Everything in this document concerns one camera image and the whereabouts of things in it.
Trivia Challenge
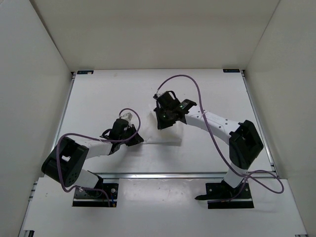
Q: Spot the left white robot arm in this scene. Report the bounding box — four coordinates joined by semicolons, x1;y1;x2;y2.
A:
41;113;144;198

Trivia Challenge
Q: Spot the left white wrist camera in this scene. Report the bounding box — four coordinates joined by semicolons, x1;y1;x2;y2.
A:
120;113;133;123

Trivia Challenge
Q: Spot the white pleated skirt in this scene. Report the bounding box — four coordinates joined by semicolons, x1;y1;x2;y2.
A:
140;104;184;146

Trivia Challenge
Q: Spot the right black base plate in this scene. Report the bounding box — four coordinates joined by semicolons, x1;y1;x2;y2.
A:
195;181;254;209

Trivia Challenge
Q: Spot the corner label sticker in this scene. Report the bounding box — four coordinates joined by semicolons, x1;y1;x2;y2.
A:
77;70;94;75
223;69;240;73

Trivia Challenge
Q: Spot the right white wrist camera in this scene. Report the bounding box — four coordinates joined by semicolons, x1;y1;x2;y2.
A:
153;92;164;100

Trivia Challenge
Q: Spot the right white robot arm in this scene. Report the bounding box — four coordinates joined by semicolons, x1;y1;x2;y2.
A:
154;91;264;198

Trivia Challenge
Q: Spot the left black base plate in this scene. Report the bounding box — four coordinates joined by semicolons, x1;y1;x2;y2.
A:
72;181;119;208

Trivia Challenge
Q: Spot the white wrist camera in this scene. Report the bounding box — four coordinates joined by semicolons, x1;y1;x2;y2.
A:
153;92;164;100
120;113;133;123

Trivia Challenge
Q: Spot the left corner label sticker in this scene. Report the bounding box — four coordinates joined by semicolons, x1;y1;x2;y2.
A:
77;70;94;75

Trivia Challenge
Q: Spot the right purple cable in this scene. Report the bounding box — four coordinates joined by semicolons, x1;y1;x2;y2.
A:
153;74;284;195

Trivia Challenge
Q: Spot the aluminium front rail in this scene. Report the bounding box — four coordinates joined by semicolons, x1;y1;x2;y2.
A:
44;170;279;180

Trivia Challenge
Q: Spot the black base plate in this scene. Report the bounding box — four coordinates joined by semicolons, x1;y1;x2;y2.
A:
72;181;119;208
195;181;254;209

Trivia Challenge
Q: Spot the right corner label sticker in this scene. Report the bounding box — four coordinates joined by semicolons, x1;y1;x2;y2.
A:
223;69;240;73

